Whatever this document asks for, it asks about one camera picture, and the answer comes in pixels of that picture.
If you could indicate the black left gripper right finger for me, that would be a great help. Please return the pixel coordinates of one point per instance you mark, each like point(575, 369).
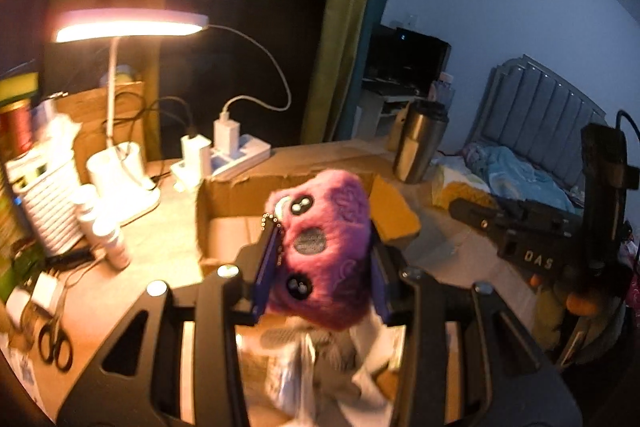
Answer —
point(407, 296)

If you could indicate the black monitor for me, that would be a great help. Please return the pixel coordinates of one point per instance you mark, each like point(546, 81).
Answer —
point(403, 61)

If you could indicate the grey padded headboard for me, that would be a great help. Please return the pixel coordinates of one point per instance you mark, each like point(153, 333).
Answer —
point(538, 115)

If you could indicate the open cardboard box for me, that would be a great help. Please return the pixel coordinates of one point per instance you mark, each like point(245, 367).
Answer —
point(228, 213)

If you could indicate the blue bed blanket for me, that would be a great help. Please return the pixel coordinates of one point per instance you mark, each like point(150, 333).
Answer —
point(512, 178)

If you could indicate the right hand holding gripper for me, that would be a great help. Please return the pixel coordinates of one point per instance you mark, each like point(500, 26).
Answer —
point(582, 303)

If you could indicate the white charger with black cable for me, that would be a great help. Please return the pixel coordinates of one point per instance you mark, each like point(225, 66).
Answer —
point(114, 159)

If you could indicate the black handled scissors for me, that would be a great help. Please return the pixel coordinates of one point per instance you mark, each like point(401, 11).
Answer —
point(54, 345)

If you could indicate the small white bottle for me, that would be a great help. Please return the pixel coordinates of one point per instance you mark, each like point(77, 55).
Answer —
point(110, 238)

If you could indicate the red tin can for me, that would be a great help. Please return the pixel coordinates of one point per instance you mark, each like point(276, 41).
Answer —
point(16, 129)

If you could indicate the white power strip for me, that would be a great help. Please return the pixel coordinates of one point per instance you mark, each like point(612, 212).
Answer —
point(240, 154)

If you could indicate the brown cardboard box behind lamp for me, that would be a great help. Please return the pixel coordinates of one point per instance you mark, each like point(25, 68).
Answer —
point(89, 109)

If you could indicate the yellow green curtain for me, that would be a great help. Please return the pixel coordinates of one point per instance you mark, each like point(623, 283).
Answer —
point(335, 61)

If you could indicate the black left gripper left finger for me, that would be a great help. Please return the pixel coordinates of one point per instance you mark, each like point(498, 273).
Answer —
point(234, 294)

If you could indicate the pink furry plush toy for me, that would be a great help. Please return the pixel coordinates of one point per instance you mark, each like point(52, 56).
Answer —
point(326, 233)

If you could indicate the stainless steel travel mug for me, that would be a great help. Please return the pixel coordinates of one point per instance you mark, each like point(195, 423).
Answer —
point(421, 134)

